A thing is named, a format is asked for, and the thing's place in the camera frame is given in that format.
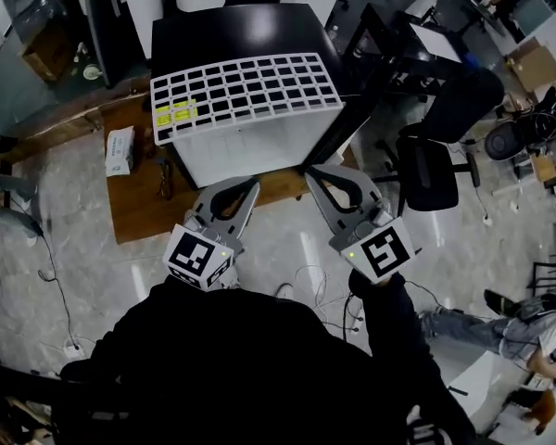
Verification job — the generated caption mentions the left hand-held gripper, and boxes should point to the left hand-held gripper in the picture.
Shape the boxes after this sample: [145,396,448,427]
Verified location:
[161,175,261,293]

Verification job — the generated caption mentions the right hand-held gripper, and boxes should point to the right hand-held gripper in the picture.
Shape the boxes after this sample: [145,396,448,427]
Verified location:
[305,165,416,285]

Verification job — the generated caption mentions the white grid fridge shelf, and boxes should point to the white grid fridge shelf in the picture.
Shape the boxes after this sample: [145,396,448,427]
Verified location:
[149,52,346,147]

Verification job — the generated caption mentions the black mini fridge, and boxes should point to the black mini fridge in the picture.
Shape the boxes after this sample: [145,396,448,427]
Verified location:
[148,2,395,190]

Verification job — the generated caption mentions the person's right forearm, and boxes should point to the person's right forearm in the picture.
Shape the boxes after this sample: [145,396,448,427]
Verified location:
[348,269,449,391]

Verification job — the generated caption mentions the black eyeglasses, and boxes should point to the black eyeglasses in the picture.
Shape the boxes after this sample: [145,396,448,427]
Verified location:
[156,157,176,201]

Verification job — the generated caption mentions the black office chair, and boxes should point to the black office chair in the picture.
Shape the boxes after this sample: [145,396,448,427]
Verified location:
[374,66,507,213]

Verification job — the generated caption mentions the white tissue box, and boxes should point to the white tissue box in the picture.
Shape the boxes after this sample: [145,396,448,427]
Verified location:
[105,126,136,178]

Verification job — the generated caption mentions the person's black-clothed torso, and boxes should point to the person's black-clothed torso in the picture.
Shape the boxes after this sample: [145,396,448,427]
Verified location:
[50,274,476,445]

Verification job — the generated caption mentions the round black stool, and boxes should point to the round black stool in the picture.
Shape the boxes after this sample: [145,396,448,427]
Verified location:
[484,121,521,161]

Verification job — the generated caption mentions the white board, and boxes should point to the white board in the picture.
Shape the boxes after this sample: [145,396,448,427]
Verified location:
[407,21,463,65]

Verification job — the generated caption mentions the flattened cardboard box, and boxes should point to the flattened cardboard box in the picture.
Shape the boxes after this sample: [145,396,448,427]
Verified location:
[506,38,556,95]

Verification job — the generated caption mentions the brown cardboard box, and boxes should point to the brown cardboard box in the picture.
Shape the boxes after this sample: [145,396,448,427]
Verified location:
[19,24,74,83]

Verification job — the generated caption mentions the white table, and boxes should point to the white table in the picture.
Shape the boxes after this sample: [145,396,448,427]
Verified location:
[446,349,541,433]

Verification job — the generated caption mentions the white floor cable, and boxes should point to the white floor cable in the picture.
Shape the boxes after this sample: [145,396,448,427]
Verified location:
[295,264,365,336]

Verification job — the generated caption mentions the black frame table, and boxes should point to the black frame table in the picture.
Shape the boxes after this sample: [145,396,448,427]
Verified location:
[341,3,467,97]

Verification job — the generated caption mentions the black floor cable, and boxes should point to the black floor cable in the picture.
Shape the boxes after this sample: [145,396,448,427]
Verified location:
[35,222,77,345]

